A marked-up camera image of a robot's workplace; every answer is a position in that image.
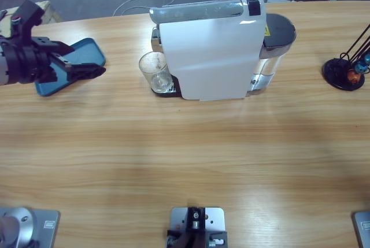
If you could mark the clear drinking glass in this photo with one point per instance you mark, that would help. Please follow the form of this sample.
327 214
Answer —
154 68

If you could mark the orange coffee capsule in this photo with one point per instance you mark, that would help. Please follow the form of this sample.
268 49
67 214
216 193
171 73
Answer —
353 75

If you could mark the silver coffee machine lever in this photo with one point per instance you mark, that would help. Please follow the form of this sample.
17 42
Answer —
196 11

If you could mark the arm grey base plate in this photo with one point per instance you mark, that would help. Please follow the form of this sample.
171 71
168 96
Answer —
46 225
362 227

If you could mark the wooden crate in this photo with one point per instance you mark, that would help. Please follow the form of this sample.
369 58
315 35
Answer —
51 14

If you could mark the white capsule coffee machine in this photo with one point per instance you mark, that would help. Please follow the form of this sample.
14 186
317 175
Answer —
208 57

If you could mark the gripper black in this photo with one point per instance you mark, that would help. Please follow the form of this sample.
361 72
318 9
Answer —
29 60

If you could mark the black drip tray metal grille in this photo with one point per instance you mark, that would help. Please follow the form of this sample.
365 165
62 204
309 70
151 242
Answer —
165 94

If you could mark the blue coffee capsule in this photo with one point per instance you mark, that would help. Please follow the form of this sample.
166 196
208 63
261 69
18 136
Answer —
359 66
367 58

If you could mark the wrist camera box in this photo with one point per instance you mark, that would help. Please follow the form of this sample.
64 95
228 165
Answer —
27 16

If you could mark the centre metal mount base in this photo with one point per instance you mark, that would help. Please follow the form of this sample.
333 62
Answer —
179 219

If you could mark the clear water tank black lid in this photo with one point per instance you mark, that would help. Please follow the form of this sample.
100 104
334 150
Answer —
279 28

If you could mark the dark blue plastic tray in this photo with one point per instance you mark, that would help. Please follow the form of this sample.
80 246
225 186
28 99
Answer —
86 51

